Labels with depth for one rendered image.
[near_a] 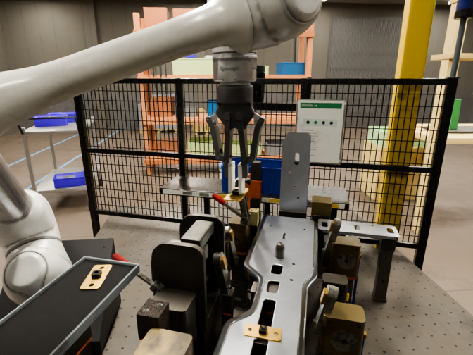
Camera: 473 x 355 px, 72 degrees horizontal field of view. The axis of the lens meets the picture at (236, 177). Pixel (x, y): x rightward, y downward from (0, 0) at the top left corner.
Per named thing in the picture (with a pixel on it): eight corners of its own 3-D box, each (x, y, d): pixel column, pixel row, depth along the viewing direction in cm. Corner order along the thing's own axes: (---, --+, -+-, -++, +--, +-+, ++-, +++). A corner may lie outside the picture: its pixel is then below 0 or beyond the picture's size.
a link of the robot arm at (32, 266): (36, 326, 99) (-5, 314, 80) (22, 274, 107) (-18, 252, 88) (89, 299, 104) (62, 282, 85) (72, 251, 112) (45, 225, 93)
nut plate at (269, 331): (243, 335, 73) (243, 331, 72) (246, 323, 76) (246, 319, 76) (280, 342, 71) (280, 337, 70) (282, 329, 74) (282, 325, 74)
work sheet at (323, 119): (340, 165, 158) (346, 99, 149) (293, 162, 163) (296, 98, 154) (340, 163, 160) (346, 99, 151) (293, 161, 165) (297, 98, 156)
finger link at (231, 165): (231, 163, 71) (228, 163, 71) (231, 194, 73) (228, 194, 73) (235, 160, 74) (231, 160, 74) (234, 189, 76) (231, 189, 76)
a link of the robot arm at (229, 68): (251, 51, 60) (251, 85, 62) (261, 54, 68) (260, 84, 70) (205, 53, 62) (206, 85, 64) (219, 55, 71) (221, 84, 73)
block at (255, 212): (255, 294, 134) (257, 211, 123) (247, 292, 135) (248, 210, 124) (257, 289, 137) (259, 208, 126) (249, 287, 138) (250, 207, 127)
